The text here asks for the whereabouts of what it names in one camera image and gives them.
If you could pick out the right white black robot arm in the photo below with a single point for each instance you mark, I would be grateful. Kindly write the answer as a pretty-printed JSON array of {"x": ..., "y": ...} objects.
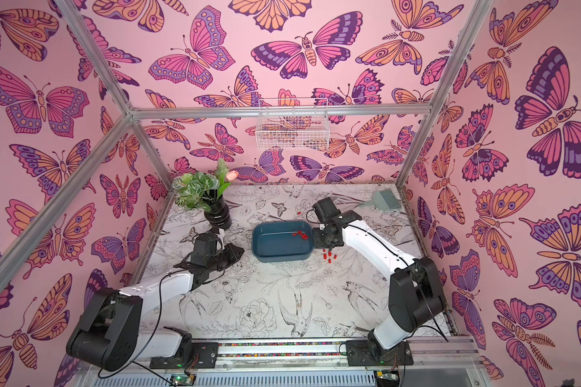
[{"x": 415, "y": 290}]

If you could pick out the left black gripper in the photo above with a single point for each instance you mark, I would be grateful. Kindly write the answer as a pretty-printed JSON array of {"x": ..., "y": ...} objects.
[{"x": 231, "y": 250}]

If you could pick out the green dustpan brush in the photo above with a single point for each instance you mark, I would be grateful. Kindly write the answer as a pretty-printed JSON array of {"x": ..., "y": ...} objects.
[{"x": 383, "y": 200}]

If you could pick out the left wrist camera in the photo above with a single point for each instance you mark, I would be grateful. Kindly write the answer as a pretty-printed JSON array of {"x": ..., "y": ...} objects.
[{"x": 207, "y": 245}]

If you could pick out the teal plastic storage box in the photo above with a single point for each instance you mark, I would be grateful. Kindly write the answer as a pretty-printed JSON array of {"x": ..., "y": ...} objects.
[{"x": 274, "y": 242}]

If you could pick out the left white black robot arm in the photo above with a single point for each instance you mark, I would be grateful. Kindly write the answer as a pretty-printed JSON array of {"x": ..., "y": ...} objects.
[{"x": 108, "y": 333}]

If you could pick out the white wire basket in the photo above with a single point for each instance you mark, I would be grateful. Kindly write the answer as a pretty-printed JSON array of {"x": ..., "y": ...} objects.
[{"x": 293, "y": 124}]

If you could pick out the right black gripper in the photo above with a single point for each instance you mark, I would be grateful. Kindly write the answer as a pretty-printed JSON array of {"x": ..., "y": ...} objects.
[{"x": 328, "y": 239}]

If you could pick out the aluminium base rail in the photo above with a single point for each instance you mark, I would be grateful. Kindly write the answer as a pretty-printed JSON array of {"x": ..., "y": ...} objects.
[{"x": 419, "y": 361}]

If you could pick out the green plant in black vase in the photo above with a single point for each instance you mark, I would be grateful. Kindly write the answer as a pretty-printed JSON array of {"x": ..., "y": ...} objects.
[{"x": 205, "y": 192}]

